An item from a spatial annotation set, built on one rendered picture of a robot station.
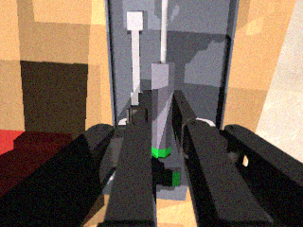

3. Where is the black flat panel on stand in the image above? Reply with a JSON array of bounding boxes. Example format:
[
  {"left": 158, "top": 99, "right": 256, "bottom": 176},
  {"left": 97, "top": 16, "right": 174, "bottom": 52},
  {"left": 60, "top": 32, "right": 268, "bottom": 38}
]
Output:
[{"left": 100, "top": 172, "right": 188, "bottom": 227}]

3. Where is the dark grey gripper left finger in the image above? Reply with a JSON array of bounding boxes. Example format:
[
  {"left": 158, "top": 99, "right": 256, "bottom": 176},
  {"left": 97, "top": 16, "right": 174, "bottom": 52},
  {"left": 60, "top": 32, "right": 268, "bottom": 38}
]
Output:
[{"left": 0, "top": 90, "right": 155, "bottom": 227}]

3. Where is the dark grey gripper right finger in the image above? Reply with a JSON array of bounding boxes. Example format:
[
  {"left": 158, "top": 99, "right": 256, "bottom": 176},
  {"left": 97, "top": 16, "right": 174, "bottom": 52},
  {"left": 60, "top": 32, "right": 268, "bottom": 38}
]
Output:
[{"left": 171, "top": 90, "right": 303, "bottom": 227}]

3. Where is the grey screwdriver with green band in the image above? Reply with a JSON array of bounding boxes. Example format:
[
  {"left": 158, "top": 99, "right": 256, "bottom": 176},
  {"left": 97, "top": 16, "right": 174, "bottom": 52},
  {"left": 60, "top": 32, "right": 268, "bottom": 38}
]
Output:
[{"left": 151, "top": 0, "right": 175, "bottom": 158}]

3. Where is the red tool chest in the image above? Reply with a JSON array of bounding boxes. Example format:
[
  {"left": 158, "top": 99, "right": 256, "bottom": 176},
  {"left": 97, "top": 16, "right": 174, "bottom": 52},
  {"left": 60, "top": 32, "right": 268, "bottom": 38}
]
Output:
[{"left": 0, "top": 130, "right": 72, "bottom": 198}]

